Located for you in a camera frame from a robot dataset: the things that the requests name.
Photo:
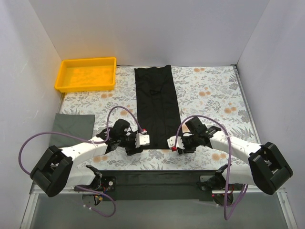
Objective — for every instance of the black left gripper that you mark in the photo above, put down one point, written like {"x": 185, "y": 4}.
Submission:
{"x": 133, "y": 148}

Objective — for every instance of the black t shirt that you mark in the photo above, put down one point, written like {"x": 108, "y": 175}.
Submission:
{"x": 157, "y": 105}

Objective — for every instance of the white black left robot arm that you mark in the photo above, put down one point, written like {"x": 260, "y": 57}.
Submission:
{"x": 58, "y": 168}

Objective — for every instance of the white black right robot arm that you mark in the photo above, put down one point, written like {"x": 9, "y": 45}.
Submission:
{"x": 265, "y": 166}

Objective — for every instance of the folded grey t shirt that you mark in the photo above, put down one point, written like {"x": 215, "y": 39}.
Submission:
{"x": 80, "y": 126}

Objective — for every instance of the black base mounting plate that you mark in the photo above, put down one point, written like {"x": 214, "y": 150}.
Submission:
{"x": 159, "y": 184}

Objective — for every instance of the floral patterned table mat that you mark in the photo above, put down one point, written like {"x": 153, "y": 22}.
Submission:
{"x": 213, "y": 93}

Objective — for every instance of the yellow plastic tray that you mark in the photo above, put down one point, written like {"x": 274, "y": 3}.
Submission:
{"x": 85, "y": 75}

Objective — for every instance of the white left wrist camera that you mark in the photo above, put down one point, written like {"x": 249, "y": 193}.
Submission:
{"x": 142, "y": 140}

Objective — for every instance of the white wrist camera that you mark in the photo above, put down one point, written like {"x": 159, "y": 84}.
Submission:
{"x": 175, "y": 143}
{"x": 142, "y": 140}

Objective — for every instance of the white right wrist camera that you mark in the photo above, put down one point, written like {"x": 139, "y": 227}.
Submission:
{"x": 175, "y": 143}

